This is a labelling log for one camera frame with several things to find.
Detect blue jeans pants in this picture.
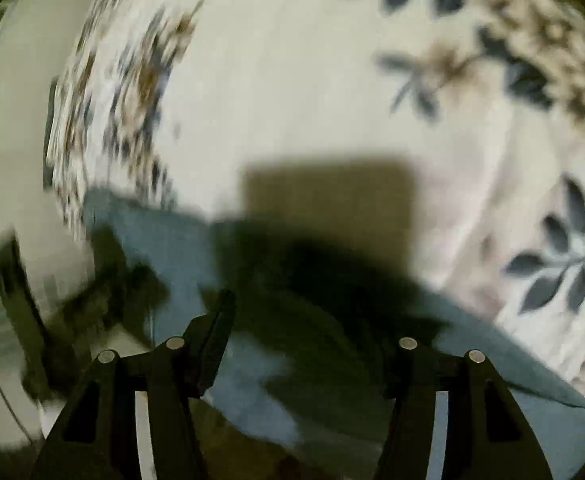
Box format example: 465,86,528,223
82,187,585,480

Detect bed with floral cover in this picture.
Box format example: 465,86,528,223
45,0,585,401

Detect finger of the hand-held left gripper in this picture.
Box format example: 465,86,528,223
67,260,169,361

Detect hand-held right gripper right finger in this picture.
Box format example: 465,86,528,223
375,337,553,480

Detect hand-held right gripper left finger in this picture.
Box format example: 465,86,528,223
30,289,236,480

